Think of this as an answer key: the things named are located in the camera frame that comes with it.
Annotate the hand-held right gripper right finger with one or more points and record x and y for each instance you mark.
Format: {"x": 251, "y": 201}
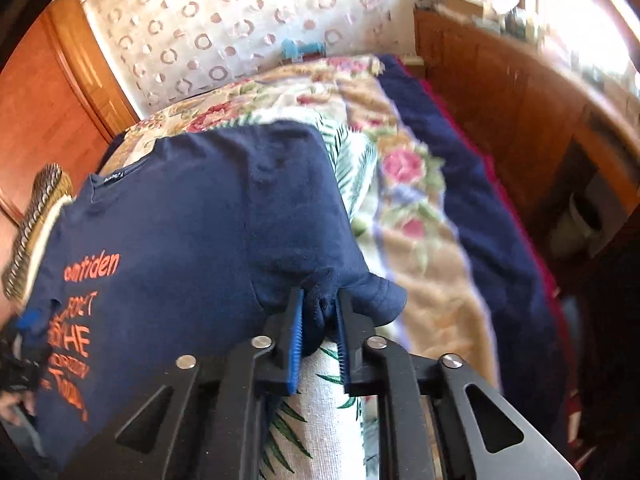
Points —
{"x": 344, "y": 360}

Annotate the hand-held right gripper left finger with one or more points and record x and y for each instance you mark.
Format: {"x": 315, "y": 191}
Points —
{"x": 295, "y": 340}

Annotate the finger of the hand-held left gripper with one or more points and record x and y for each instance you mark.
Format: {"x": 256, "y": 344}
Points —
{"x": 29, "y": 319}

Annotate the navy t-shirt orange print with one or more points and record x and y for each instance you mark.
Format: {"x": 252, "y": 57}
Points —
{"x": 200, "y": 235}

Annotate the leaf print bed sheet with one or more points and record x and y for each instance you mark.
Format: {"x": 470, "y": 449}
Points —
{"x": 320, "y": 425}

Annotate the beaded mat pillow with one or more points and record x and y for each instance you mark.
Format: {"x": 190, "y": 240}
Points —
{"x": 35, "y": 210}

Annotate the navy blanket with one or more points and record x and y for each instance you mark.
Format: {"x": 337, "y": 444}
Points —
{"x": 480, "y": 220}

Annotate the floral blanket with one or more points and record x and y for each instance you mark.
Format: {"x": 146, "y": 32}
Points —
{"x": 400, "y": 170}

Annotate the wooden headboard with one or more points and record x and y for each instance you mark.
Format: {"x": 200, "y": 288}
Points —
{"x": 50, "y": 110}

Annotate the white bin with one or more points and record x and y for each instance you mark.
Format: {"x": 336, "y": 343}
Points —
{"x": 575, "y": 225}

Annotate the small blue object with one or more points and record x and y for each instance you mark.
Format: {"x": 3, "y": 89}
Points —
{"x": 300, "y": 51}

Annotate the dark red bedspread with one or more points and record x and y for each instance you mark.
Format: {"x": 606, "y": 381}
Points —
{"x": 427, "y": 82}

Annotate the wooden desk cabinet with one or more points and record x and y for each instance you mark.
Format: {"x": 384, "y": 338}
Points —
{"x": 500, "y": 85}

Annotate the circle patterned curtain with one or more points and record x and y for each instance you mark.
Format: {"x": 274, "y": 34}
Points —
{"x": 225, "y": 20}

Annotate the cardboard box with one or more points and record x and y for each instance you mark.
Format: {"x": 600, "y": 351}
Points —
{"x": 475, "y": 1}

